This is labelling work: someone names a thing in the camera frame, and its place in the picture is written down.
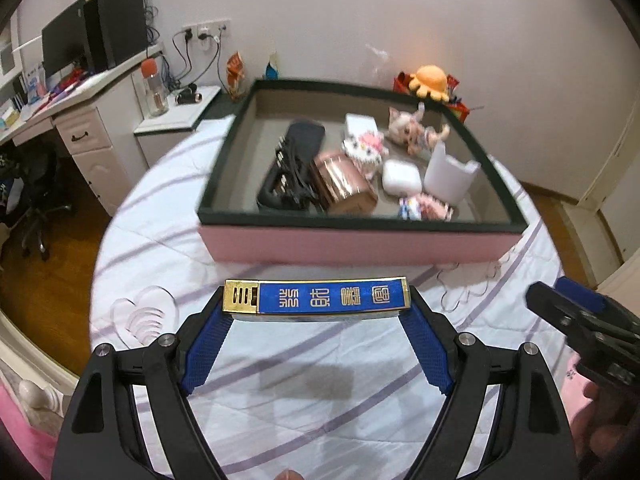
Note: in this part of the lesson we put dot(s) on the black remote control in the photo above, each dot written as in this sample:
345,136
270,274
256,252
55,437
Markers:
305,135

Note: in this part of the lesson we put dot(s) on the dark-topped low bench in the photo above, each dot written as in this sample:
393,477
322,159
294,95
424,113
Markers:
220,107

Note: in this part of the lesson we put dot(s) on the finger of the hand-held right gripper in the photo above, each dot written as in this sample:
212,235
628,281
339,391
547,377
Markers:
550,305
582,296

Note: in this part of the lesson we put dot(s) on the rose-gold jar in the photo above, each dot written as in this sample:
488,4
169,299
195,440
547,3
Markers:
345,180

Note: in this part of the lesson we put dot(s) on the white glass-door cabinet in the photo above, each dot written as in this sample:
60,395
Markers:
7,55

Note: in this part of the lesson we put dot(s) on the white charger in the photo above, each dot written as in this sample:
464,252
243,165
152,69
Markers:
360,124

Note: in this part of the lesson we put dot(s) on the red snack packet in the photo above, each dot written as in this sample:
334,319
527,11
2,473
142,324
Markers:
452,83

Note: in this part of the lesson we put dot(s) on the orange octopus plush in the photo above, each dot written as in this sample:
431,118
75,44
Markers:
430,82

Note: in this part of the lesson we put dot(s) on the red papers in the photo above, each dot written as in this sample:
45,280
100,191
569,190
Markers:
70,80

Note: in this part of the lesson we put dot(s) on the white wall outlet strip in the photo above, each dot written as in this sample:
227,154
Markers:
220,25

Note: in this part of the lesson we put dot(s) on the pink box with dark rim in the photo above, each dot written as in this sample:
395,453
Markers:
350,247

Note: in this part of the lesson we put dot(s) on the red storage box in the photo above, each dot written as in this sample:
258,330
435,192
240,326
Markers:
457,107

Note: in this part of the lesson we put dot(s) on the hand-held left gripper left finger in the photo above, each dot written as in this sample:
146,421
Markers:
205,355

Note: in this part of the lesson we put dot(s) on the white door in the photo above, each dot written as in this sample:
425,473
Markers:
615,200

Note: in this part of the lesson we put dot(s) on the black computer tower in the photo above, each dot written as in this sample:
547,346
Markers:
117,25

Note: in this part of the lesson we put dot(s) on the pink cat block figure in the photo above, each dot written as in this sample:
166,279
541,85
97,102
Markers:
365,150

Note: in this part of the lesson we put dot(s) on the black handheld device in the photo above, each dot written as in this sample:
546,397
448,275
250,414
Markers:
189,96

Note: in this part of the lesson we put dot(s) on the white earbuds case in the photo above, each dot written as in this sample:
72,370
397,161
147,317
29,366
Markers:
400,177

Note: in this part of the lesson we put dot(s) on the black office chair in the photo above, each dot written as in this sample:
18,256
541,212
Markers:
35,180

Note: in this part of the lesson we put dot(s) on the white plug adapter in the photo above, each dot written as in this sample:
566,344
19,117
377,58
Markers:
204,40

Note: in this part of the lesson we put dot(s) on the person's left hand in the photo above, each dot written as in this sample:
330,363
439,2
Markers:
290,475

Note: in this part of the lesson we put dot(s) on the white plastic cup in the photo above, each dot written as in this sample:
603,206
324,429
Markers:
445,175

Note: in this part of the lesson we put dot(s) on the blue white snack bag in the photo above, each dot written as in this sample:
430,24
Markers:
271,69

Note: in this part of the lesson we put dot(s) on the black monitor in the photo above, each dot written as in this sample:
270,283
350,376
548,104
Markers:
62,42

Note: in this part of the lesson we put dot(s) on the orange snack bag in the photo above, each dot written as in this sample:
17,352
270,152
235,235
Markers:
236,75

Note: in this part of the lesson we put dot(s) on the cream bed frame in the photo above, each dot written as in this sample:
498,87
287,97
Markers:
30,390

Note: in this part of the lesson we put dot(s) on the clear plastic bag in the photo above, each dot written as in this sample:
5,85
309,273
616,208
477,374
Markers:
380,60

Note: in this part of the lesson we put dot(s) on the pink printed bedding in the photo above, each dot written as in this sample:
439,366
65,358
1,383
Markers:
25,440

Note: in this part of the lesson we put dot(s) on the white desk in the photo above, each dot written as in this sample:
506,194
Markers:
95,160

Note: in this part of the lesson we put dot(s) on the white low cabinet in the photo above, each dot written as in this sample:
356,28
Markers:
165,145

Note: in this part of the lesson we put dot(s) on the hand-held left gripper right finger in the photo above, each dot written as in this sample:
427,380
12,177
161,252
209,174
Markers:
427,350

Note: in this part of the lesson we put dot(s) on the blue white carton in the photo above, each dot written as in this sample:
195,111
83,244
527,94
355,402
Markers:
35,82

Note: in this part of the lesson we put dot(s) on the red-capped water bottle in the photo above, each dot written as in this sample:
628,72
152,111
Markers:
156,97

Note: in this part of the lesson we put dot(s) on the pastel building block toy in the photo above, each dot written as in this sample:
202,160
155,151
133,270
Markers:
432,207

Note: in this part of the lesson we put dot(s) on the blue gold lighter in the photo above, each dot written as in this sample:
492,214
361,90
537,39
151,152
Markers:
325,297

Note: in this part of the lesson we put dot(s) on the pink pig doll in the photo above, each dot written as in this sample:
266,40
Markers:
405,127

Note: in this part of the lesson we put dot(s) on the black hair clip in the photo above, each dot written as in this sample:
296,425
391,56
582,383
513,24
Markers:
292,170

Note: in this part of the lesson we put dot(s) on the person's right hand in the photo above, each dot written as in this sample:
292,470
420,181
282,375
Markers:
605,440

